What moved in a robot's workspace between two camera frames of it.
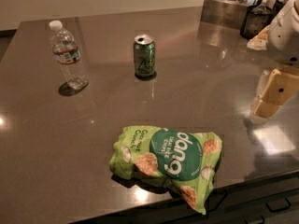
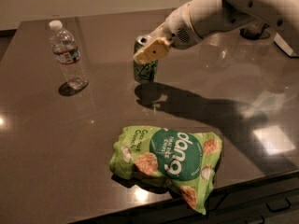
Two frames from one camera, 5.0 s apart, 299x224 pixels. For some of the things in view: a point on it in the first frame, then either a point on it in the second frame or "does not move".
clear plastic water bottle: [67, 53] does not move
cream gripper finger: [281, 88] → [157, 49]
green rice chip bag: [183, 162] does not move
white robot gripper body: [284, 39] → [177, 29]
